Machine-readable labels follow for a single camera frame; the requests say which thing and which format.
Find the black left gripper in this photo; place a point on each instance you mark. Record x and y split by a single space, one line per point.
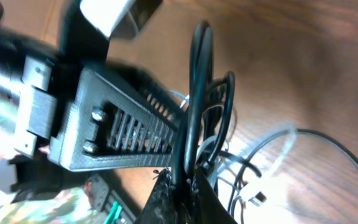
41 82

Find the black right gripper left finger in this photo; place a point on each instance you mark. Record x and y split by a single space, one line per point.
160 207

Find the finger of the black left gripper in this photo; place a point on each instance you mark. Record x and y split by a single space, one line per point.
119 118

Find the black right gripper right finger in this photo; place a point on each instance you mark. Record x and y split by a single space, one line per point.
207 208

